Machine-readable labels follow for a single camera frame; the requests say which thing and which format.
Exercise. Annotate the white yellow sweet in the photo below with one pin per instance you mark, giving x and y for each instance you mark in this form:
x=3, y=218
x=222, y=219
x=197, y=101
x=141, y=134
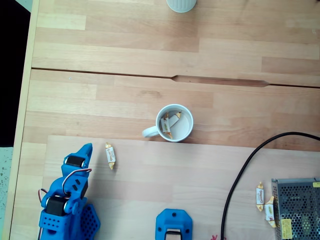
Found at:
x=110, y=155
x=174, y=120
x=260, y=196
x=165, y=125
x=269, y=211

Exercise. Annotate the white ceramic mug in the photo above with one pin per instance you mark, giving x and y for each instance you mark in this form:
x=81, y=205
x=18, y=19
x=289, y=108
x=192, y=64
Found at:
x=183, y=125

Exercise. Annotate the wooden base board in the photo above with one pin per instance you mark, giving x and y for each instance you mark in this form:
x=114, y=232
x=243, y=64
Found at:
x=175, y=175

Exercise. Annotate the white ribbed cup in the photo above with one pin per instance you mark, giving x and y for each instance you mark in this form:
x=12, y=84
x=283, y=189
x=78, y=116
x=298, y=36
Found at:
x=181, y=5

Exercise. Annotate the metal mesh power supply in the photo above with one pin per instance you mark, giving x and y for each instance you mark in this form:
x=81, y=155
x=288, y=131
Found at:
x=297, y=205

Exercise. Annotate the blue post mount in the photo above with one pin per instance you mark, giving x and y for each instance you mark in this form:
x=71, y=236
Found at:
x=162, y=225

